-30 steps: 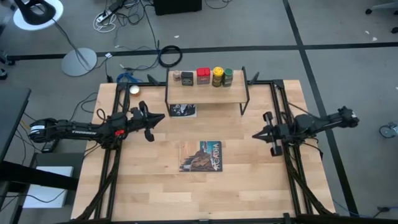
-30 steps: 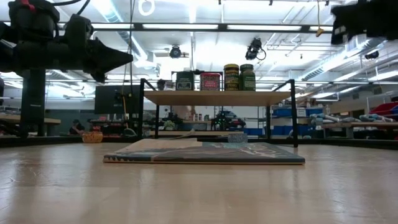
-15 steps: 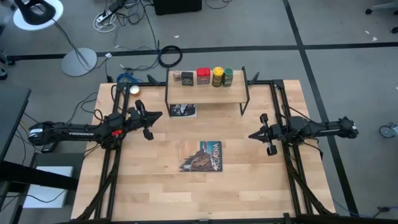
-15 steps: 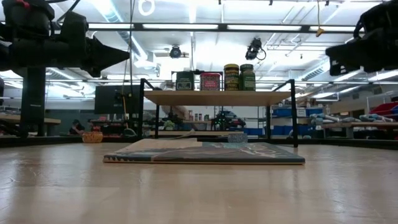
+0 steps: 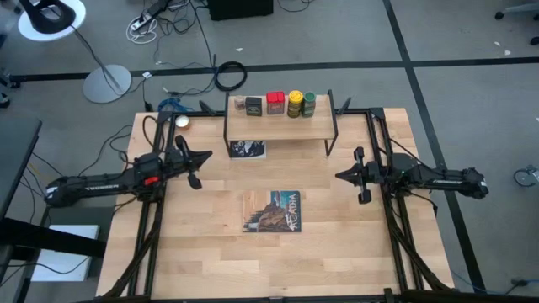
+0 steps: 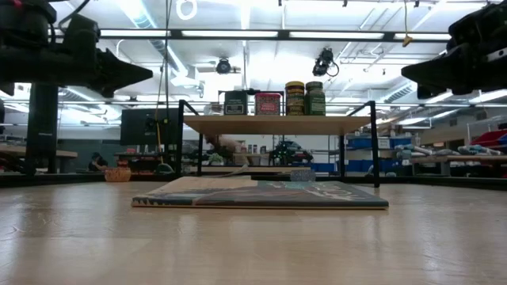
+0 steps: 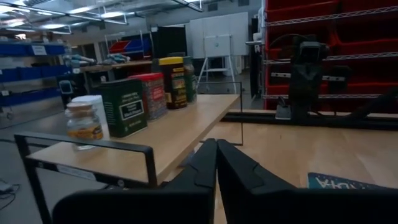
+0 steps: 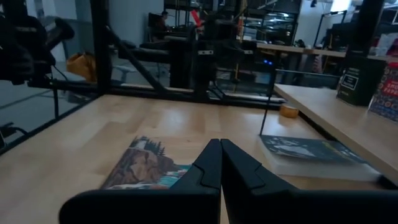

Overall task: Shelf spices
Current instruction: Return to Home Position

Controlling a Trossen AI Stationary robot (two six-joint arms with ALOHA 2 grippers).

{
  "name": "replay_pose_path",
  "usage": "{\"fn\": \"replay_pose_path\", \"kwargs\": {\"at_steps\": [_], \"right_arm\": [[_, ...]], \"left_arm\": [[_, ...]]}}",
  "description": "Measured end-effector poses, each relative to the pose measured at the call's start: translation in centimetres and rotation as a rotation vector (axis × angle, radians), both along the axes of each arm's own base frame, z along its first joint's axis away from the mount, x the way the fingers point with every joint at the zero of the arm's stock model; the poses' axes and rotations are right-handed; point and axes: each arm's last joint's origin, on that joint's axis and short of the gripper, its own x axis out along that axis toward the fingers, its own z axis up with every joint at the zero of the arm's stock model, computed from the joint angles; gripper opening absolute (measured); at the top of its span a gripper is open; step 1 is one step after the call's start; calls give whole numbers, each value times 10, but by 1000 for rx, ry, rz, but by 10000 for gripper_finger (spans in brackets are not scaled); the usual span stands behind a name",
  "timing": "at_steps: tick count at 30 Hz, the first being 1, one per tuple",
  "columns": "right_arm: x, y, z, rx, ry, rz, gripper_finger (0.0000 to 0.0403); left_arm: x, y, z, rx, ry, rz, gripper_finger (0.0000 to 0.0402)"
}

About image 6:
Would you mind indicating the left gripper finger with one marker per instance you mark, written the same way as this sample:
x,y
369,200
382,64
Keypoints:
x,y
123,73
104,92

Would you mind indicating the small clear glass jar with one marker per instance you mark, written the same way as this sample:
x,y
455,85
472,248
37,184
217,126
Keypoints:
x,y
212,109

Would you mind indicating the oregano jar green lid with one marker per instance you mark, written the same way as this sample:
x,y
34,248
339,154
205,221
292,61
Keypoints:
x,y
315,99

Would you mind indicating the dark green spice tin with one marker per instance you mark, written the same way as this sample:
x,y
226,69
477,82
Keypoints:
x,y
236,103

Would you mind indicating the onion spice jar yellow lid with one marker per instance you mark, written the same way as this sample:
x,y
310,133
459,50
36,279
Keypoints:
x,y
294,99

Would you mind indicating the red smoked paprika tin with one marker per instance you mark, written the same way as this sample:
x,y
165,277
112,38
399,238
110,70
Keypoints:
x,y
267,104

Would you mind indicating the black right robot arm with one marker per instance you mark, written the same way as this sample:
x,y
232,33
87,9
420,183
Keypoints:
x,y
483,20

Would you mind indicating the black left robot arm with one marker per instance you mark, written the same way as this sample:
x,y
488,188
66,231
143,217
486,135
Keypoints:
x,y
24,59

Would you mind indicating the wooden shelf black metal legs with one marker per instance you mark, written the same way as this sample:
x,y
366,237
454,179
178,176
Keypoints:
x,y
273,124

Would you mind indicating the black monitor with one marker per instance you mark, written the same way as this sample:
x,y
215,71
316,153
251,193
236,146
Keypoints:
x,y
138,126

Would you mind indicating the blue storage bins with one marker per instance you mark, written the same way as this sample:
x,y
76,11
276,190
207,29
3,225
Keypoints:
x,y
396,142

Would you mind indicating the person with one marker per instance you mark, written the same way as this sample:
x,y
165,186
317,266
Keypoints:
x,y
96,162
226,144

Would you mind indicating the black round pillar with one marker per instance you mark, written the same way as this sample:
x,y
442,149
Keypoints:
x,y
43,130

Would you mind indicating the long wooden workbench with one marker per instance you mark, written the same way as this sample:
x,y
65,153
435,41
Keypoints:
x,y
63,153

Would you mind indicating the wooden table with clutter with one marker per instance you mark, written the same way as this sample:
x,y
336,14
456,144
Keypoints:
x,y
475,159

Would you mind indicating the broom with yellow stick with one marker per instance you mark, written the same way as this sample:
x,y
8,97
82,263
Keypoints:
x,y
164,169

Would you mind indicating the blue white patterned object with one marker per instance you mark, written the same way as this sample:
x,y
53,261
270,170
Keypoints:
x,y
303,175

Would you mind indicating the black green background robot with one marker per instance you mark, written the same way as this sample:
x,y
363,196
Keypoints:
x,y
289,154

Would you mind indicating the black overhead rig beam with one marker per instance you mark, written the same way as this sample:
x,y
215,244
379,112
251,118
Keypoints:
x,y
283,35

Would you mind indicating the Acadia picture book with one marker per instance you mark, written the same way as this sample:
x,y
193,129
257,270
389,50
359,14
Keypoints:
x,y
257,196

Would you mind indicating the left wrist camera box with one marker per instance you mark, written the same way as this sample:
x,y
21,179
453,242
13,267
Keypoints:
x,y
81,33

